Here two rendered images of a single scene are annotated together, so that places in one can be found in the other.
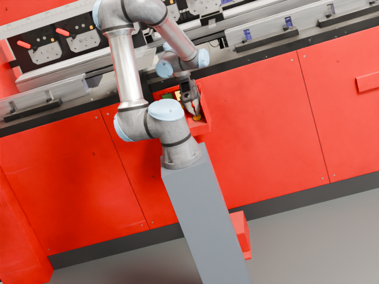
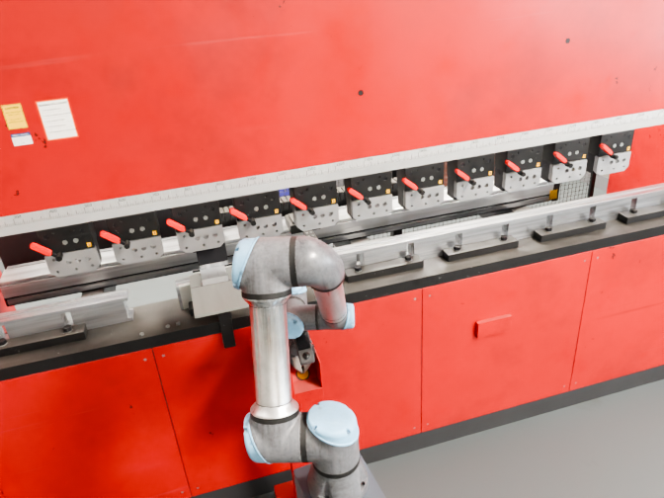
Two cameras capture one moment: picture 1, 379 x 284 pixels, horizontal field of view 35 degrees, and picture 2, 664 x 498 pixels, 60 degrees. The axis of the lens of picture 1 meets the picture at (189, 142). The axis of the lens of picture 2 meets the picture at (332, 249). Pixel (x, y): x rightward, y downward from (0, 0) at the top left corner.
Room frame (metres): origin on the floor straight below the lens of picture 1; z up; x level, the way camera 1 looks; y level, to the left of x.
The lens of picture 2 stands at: (1.09, 0.42, 1.97)
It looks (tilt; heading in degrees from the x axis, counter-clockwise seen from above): 28 degrees down; 336
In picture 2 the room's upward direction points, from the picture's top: 4 degrees counter-clockwise
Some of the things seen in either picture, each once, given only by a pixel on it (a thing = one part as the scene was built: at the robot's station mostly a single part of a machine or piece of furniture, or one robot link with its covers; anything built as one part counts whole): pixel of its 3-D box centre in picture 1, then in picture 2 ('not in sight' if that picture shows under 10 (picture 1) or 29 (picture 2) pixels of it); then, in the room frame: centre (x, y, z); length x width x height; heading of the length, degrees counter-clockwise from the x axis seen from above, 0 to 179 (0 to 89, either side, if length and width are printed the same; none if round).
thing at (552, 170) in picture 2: not in sight; (563, 157); (2.61, -1.27, 1.18); 0.15 x 0.09 x 0.17; 80
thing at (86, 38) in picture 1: (82, 30); (135, 233); (2.89, 0.31, 1.18); 0.15 x 0.09 x 0.17; 80
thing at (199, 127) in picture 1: (184, 112); (286, 368); (2.52, -0.02, 0.75); 0.20 x 0.16 x 0.18; 79
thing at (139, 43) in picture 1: (135, 41); (211, 255); (2.85, 0.08, 1.05); 0.10 x 0.02 x 0.10; 80
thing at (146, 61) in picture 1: (135, 62); (219, 290); (2.71, 0.11, 1.00); 0.26 x 0.18 x 0.01; 170
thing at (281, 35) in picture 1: (266, 39); (383, 268); (2.69, -0.50, 0.89); 0.30 x 0.05 x 0.03; 80
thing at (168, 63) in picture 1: (170, 64); (296, 317); (2.39, -0.03, 1.02); 0.11 x 0.11 x 0.08; 61
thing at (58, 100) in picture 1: (32, 110); (37, 341); (2.90, 0.68, 0.89); 0.30 x 0.05 x 0.03; 80
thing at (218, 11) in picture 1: (211, 19); (306, 227); (2.94, -0.31, 1.01); 0.26 x 0.12 x 0.05; 170
